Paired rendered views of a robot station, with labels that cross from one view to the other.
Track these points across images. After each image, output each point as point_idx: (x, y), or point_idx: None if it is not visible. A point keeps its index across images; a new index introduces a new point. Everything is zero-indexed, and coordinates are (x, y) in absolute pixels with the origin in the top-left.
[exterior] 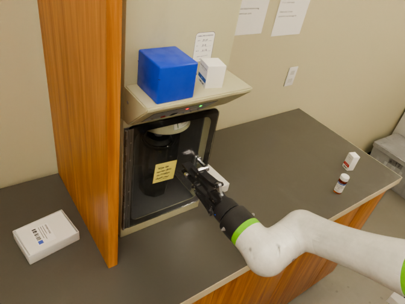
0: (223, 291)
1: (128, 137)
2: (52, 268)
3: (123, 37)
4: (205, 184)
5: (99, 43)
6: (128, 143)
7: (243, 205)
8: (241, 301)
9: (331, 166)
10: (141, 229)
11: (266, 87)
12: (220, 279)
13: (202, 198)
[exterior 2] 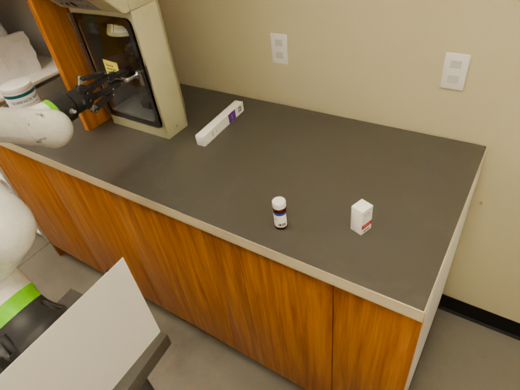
0: (124, 210)
1: (72, 21)
2: None
3: None
4: (94, 81)
5: None
6: (74, 26)
7: (68, 97)
8: (167, 260)
9: (341, 210)
10: (126, 127)
11: (398, 76)
12: (90, 175)
13: (102, 97)
